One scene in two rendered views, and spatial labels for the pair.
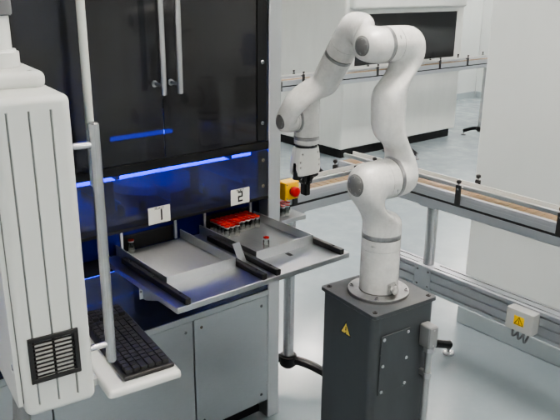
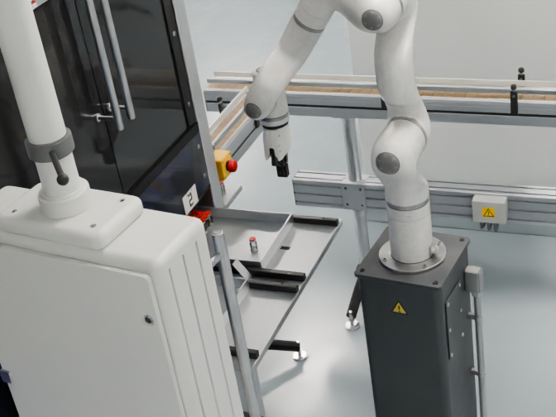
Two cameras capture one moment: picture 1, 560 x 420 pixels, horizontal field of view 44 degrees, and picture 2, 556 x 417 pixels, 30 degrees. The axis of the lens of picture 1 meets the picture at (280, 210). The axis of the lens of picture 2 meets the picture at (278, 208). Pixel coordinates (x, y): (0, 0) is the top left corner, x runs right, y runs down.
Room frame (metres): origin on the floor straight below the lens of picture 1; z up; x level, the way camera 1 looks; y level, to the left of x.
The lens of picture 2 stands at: (-0.11, 0.99, 2.53)
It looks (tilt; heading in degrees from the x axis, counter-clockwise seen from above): 31 degrees down; 336
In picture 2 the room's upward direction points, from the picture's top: 10 degrees counter-clockwise
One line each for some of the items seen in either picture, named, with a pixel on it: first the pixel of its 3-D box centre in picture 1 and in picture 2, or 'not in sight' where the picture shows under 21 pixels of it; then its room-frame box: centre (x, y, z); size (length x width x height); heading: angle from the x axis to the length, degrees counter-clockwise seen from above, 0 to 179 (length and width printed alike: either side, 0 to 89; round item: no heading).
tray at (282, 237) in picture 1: (255, 234); (225, 237); (2.37, 0.09, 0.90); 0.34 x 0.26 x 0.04; 41
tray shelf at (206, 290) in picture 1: (227, 257); (223, 280); (2.21, 0.18, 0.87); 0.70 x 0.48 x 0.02; 130
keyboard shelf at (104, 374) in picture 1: (102, 352); not in sight; (1.70, 0.49, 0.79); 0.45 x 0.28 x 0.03; 33
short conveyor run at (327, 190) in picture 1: (316, 186); (218, 140); (2.91, -0.16, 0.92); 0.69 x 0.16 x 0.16; 130
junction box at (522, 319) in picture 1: (522, 319); (490, 208); (2.48, -0.97, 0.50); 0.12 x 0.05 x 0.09; 40
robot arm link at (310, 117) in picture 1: (306, 116); (269, 91); (2.26, -0.08, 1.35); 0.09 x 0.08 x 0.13; 127
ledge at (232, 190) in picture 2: (282, 215); (214, 194); (2.66, -0.01, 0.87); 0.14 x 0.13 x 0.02; 40
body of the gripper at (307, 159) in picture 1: (306, 158); (277, 136); (2.27, -0.09, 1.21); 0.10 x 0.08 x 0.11; 130
